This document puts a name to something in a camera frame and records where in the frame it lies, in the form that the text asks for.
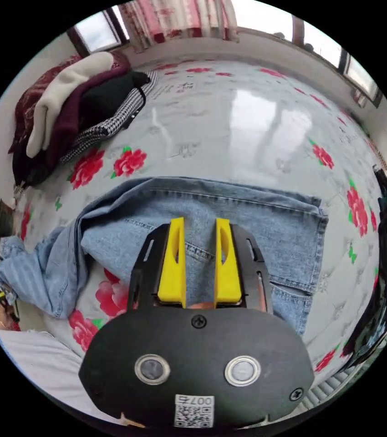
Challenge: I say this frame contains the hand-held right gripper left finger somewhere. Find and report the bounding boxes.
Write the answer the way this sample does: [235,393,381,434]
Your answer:
[157,218,186,307]

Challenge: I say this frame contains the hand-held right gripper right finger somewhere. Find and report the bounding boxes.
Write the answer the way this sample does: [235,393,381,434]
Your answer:
[214,218,249,305]

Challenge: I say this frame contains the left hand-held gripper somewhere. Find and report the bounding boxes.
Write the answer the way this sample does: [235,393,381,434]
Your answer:
[0,285,20,322]

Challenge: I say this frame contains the blue jeans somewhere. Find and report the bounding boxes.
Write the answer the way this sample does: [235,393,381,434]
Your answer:
[0,176,329,338]

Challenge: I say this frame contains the person's left hand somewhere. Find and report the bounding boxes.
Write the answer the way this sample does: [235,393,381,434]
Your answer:
[0,312,20,332]

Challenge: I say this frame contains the person's body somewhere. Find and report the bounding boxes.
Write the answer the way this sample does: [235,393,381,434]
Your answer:
[0,329,123,425]

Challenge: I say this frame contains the white radiator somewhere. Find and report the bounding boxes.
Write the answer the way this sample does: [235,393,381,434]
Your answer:
[304,368,353,409]

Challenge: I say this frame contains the pile of clothes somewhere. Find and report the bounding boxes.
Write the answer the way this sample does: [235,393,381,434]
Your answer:
[8,51,159,188]

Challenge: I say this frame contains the window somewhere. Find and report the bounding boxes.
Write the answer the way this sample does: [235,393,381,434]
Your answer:
[291,16,384,105]
[66,6,131,57]

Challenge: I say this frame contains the pink floral curtain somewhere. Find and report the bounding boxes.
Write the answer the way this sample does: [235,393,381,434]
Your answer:
[117,0,239,52]

